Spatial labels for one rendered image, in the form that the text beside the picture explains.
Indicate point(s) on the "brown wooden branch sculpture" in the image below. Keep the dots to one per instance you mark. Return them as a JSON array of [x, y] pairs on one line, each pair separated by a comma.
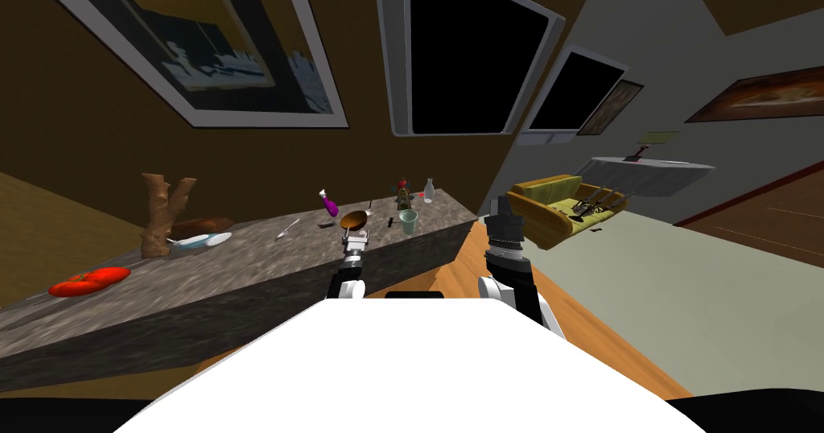
[[161, 217]]

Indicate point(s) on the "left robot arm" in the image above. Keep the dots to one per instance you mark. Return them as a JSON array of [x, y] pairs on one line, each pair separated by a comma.
[[351, 278]]

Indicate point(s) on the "brown bowl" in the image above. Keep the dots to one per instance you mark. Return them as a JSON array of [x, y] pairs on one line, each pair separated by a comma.
[[353, 220]]

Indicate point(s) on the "small dark-framed wall picture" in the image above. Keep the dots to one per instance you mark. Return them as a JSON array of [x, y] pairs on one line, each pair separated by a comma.
[[611, 108]]

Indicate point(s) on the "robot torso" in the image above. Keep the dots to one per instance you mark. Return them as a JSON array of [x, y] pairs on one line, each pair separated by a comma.
[[412, 368]]

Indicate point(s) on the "small dark window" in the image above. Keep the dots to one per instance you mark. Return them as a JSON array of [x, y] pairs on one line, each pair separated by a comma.
[[570, 92]]

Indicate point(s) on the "brown bread loaf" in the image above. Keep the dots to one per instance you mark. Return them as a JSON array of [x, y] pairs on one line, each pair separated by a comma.
[[203, 225]]

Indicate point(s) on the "white and blue dish brush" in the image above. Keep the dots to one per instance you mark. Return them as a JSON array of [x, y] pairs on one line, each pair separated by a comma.
[[203, 240]]

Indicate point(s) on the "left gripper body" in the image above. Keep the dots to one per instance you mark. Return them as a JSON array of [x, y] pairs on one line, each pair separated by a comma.
[[356, 243]]

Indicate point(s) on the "brown and red figurine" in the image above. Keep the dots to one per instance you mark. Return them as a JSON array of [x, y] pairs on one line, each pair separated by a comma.
[[403, 195]]

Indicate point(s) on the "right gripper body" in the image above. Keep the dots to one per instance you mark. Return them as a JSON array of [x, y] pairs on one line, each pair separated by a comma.
[[505, 230]]

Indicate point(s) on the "red tomato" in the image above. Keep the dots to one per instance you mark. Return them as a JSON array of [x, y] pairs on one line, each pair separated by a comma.
[[87, 282]]

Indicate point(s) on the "large white-framed wall picture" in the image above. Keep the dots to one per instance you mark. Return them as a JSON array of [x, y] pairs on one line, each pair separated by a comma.
[[212, 47]]

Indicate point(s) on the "clear glass bottle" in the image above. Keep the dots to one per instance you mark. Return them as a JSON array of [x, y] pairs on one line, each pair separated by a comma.
[[429, 192]]

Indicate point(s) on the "purple spray bottle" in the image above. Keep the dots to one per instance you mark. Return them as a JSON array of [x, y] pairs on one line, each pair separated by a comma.
[[331, 206]]

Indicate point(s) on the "silver fork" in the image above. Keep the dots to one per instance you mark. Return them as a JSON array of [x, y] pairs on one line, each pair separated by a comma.
[[288, 229]]

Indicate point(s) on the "grey round table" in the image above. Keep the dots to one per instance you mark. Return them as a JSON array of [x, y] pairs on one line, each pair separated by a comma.
[[644, 174]]

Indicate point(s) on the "teal cup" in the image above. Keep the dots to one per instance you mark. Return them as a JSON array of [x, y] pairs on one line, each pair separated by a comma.
[[408, 222]]

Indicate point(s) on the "wide brown wall picture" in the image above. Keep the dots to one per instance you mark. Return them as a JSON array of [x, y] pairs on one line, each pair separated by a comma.
[[759, 96]]

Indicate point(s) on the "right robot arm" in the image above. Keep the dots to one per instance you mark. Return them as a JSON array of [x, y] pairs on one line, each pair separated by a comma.
[[515, 278]]

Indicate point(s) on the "large dark window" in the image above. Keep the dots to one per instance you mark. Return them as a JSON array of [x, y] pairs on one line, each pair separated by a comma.
[[470, 50]]

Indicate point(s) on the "yellow sofa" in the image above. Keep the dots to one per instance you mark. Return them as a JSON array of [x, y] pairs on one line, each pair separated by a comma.
[[547, 217]]

